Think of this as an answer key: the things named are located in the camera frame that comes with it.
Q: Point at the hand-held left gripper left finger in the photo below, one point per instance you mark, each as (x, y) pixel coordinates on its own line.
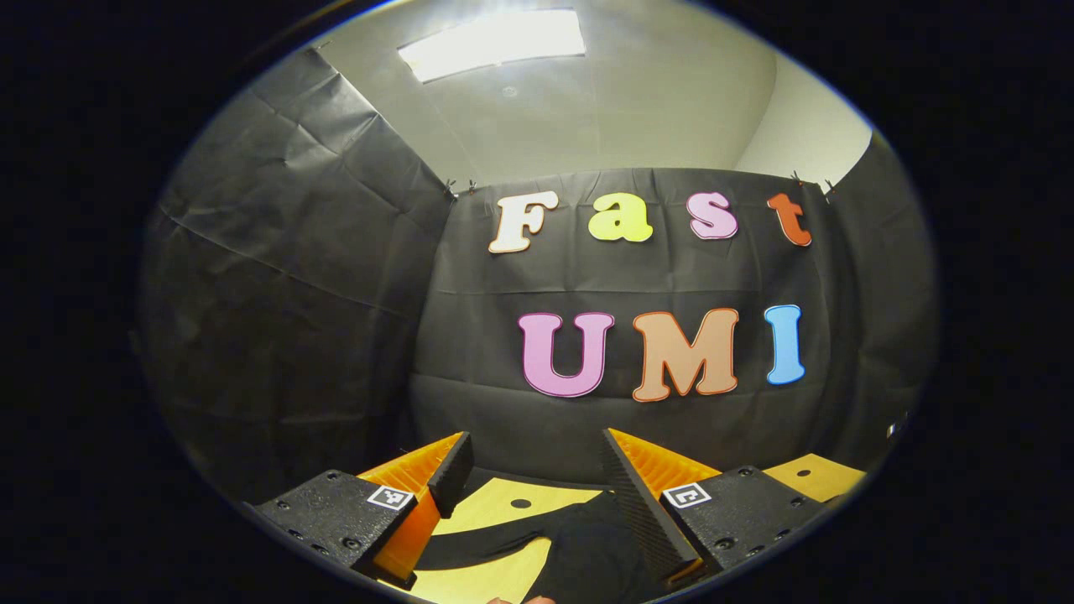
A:
(451, 474)

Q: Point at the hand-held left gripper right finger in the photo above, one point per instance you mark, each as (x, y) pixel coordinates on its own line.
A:
(642, 512)

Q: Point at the black buttoned shirt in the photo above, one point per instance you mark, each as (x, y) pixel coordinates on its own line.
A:
(587, 554)

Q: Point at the black backdrop cloth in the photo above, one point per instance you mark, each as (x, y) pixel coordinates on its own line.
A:
(587, 277)

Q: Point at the rectangular ceiling light panel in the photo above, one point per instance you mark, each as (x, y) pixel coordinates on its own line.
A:
(495, 44)

